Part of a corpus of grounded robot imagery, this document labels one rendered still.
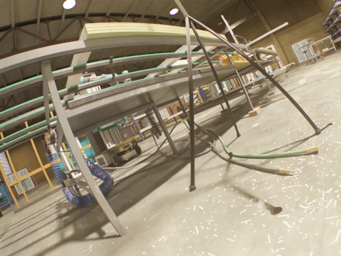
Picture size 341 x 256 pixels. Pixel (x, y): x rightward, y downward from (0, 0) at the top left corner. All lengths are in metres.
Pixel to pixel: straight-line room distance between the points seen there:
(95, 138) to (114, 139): 0.35
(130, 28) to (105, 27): 0.15
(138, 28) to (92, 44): 0.30
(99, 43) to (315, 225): 1.01
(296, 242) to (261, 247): 0.09
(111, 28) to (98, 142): 2.45
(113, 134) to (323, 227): 3.06
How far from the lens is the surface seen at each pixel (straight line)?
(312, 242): 0.44
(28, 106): 1.25
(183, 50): 1.70
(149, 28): 1.07
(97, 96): 0.76
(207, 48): 2.03
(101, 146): 3.12
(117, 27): 0.94
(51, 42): 9.67
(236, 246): 0.48
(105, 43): 0.88
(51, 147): 1.28
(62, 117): 0.71
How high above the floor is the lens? 0.36
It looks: 3 degrees down
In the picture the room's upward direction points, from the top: 25 degrees counter-clockwise
